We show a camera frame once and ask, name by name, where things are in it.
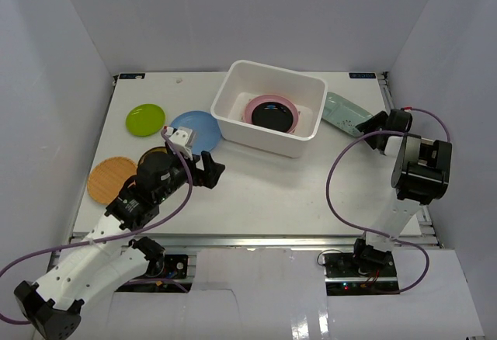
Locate woven bamboo round plate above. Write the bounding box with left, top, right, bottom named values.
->
left=87, top=156, right=137, bottom=205

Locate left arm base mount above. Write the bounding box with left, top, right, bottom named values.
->
left=123, top=255, right=191, bottom=293

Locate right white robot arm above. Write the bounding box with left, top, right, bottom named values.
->
left=350, top=107, right=452, bottom=277

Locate pale green rectangular dish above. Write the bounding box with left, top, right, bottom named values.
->
left=321, top=92, right=373, bottom=137

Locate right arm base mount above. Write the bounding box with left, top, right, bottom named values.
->
left=317, top=249, right=400, bottom=297

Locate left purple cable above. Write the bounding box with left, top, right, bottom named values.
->
left=0, top=128, right=194, bottom=324

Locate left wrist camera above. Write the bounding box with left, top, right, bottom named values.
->
left=161, top=126, right=196, bottom=160

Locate pink round plate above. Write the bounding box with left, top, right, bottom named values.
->
left=242, top=95, right=299, bottom=134

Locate small black plate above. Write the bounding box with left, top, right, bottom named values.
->
left=251, top=102, right=296, bottom=133

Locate white plastic bin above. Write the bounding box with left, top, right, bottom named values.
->
left=210, top=60, right=328, bottom=158

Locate blue round plate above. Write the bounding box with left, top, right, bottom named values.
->
left=170, top=110, right=221, bottom=154

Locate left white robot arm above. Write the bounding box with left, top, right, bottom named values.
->
left=14, top=149, right=225, bottom=339

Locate yellow patterned dark-rimmed plate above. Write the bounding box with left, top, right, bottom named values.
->
left=137, top=146, right=168, bottom=166

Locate green round plate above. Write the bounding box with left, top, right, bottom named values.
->
left=125, top=103, right=166, bottom=137

